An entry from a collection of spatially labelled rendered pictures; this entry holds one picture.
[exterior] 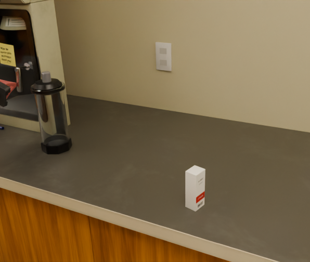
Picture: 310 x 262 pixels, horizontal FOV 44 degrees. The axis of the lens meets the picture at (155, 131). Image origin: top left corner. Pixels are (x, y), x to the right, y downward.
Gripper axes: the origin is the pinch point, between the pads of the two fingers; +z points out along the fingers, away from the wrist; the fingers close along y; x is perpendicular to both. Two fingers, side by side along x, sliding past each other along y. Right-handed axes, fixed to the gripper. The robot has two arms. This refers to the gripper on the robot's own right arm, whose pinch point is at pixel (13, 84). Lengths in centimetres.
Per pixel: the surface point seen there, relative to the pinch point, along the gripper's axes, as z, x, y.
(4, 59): 5.7, -4.0, 10.4
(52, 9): 15.7, -24.7, 0.2
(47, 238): -20, 33, -36
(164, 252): -21, 10, -73
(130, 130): 22.2, 9.2, -37.1
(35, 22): 6.8, -21.7, -0.6
